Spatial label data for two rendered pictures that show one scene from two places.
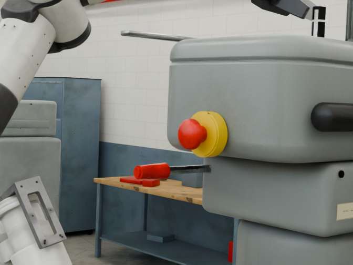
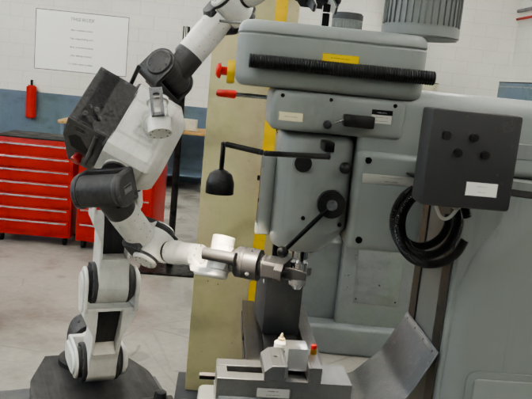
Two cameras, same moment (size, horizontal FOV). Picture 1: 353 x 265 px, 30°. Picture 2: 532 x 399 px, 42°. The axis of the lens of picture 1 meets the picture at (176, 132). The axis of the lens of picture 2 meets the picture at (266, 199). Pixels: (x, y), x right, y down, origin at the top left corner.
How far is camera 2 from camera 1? 1.34 m
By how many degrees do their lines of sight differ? 38
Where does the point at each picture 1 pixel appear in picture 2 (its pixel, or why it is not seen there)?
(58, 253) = (161, 120)
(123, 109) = not seen: outside the picture
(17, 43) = (201, 28)
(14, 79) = (195, 47)
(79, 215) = not seen: outside the picture
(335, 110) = (252, 56)
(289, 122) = (244, 63)
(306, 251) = (282, 140)
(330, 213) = (274, 115)
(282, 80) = (242, 42)
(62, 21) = (229, 17)
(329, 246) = (290, 138)
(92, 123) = not seen: outside the picture
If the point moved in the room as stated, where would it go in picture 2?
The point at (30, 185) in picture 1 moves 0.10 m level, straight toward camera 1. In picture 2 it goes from (155, 89) to (133, 89)
